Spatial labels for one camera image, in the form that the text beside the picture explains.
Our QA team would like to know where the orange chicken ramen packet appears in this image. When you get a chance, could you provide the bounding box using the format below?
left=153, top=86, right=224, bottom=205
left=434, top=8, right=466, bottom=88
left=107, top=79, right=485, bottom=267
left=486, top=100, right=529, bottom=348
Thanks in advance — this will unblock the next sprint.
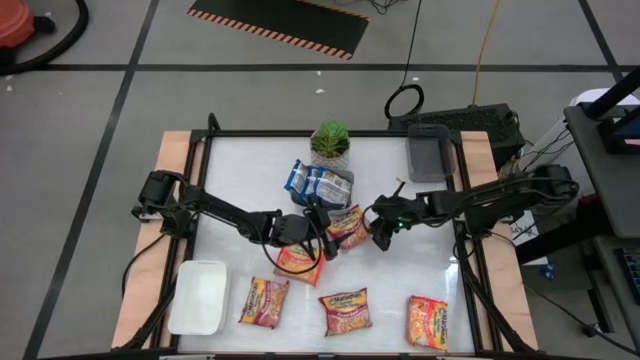
left=273, top=242, right=327, bottom=288

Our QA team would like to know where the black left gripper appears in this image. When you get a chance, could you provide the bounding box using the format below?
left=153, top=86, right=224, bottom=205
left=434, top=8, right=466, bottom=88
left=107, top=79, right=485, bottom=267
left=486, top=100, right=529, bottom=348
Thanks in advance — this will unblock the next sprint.
left=269, top=204, right=355, bottom=262

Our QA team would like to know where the orange vacuum cleaner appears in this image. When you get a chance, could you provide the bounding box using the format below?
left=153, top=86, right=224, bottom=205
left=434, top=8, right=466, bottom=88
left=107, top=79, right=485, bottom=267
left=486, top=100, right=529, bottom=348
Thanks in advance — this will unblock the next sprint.
left=0, top=0, right=35, bottom=49

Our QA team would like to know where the black desk monitor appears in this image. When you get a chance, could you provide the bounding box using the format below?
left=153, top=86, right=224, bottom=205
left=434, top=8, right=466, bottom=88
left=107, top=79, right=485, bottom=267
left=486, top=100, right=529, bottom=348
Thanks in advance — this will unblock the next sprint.
left=597, top=117, right=640, bottom=156

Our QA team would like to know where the black desk leg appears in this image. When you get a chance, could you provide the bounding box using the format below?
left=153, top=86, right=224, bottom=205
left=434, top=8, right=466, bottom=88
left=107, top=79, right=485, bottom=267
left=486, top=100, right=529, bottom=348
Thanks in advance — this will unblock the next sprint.
left=514, top=192, right=619, bottom=266

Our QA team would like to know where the black table frame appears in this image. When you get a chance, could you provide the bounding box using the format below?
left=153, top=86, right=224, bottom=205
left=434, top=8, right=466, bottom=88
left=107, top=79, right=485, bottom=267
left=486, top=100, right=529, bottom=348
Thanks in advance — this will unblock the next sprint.
left=117, top=112, right=541, bottom=360

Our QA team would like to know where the red roast beef ramen packet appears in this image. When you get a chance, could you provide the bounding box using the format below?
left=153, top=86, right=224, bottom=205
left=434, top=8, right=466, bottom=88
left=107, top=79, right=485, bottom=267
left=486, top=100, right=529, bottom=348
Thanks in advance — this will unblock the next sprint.
left=238, top=278, right=290, bottom=330
left=327, top=203, right=370, bottom=251
left=405, top=295, right=450, bottom=351
left=318, top=288, right=374, bottom=337

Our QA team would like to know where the light wooden side board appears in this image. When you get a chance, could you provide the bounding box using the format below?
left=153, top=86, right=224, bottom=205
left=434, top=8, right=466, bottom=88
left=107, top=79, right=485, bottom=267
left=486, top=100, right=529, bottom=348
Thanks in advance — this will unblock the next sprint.
left=459, top=130, right=540, bottom=351
left=110, top=130, right=207, bottom=350

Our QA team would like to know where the black hazard-striped floor mat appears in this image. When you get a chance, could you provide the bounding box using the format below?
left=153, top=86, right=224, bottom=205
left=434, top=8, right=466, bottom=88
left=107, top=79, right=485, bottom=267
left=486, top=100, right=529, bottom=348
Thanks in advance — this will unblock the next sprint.
left=187, top=0, right=371, bottom=61

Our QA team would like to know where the dark grey plastic bin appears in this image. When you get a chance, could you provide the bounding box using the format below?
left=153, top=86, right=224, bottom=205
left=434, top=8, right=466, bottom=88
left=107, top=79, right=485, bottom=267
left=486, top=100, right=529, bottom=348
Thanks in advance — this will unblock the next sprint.
left=405, top=123, right=456, bottom=184

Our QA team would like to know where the black vacuum hose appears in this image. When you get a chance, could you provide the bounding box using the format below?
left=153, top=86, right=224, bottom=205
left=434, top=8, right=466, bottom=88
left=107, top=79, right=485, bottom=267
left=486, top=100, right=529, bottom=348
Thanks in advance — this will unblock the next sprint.
left=0, top=0, right=90, bottom=76

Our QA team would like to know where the white plastic bin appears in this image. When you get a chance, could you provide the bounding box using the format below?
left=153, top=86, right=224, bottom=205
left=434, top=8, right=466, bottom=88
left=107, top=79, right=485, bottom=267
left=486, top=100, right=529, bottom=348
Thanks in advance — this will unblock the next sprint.
left=167, top=259, right=231, bottom=336

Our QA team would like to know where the black left base cable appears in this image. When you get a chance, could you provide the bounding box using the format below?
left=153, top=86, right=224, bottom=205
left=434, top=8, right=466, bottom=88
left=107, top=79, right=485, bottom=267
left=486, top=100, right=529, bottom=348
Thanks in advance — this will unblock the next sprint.
left=121, top=230, right=169, bottom=301

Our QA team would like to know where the long black hanging cable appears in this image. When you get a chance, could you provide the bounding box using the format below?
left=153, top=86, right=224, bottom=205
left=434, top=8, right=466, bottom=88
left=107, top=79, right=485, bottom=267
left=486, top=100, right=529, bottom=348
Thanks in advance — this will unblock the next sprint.
left=383, top=0, right=426, bottom=120

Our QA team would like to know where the green plant in white pot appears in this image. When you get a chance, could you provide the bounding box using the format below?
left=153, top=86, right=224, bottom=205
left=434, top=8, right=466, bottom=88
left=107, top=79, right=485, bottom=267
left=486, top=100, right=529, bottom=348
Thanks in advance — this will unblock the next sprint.
left=309, top=118, right=352, bottom=172

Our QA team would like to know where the black keyboard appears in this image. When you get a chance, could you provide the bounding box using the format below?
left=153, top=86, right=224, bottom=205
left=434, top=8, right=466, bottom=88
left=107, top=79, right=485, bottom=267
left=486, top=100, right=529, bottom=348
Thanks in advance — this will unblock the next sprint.
left=615, top=247, right=640, bottom=306

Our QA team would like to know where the black slanted pole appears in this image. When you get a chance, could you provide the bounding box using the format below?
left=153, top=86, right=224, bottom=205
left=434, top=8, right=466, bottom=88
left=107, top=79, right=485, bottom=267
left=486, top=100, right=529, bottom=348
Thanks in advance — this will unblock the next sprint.
left=582, top=67, right=640, bottom=121

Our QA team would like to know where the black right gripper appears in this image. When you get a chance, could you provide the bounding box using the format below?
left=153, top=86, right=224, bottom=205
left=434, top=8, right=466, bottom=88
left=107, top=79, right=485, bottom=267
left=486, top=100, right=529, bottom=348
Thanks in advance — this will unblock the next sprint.
left=368, top=192, right=434, bottom=252

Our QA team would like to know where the blue ramen packet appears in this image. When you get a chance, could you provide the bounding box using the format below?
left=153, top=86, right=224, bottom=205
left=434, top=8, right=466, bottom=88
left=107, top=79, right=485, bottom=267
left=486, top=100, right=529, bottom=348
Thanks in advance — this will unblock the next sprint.
left=314, top=168, right=355, bottom=210
left=283, top=158, right=314, bottom=199
left=304, top=164, right=324, bottom=201

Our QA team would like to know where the grey desk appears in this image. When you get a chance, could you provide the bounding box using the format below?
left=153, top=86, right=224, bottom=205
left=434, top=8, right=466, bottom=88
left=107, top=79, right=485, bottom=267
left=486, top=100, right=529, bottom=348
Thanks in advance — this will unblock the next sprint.
left=563, top=104, right=640, bottom=240

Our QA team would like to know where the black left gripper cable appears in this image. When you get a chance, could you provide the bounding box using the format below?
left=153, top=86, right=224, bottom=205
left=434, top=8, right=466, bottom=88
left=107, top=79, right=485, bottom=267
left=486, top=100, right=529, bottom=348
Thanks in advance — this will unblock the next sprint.
left=259, top=209, right=326, bottom=276

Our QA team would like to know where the black floor cable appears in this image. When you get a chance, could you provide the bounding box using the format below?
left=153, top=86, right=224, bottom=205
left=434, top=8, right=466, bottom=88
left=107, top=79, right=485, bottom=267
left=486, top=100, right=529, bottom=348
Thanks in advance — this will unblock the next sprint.
left=522, top=284, right=640, bottom=357

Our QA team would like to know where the long yellow hanging cable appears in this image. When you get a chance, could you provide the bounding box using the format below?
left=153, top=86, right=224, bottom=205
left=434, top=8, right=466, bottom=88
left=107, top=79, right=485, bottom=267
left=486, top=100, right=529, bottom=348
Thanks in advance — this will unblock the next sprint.
left=471, top=0, right=503, bottom=107

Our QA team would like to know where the light grey plastic bin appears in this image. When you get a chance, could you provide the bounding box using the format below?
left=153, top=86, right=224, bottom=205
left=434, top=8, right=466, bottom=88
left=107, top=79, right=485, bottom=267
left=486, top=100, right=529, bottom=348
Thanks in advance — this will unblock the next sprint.
left=289, top=167, right=356, bottom=211

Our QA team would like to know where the white paper sheet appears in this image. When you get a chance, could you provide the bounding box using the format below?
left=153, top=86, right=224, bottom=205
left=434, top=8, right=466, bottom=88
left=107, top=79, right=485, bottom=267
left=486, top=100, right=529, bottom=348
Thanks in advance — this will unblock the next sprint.
left=509, top=212, right=544, bottom=246

